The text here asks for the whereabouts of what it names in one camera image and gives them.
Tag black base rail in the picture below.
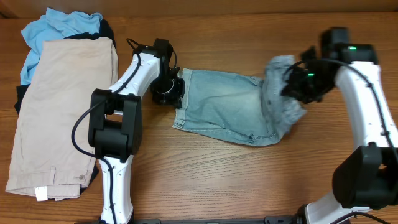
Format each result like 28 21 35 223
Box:
74 214 299 224

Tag black garment under pile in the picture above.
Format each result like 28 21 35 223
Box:
14 19 116 195

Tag light blue shirt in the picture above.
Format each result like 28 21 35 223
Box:
20 8 103 85

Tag light blue denim shorts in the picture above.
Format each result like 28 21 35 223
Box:
173 55 306 146

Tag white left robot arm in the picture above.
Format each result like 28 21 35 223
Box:
88 44 185 223

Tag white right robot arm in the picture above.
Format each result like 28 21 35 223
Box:
282 43 397 223

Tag beige folded shorts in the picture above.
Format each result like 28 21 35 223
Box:
5 37 119 202

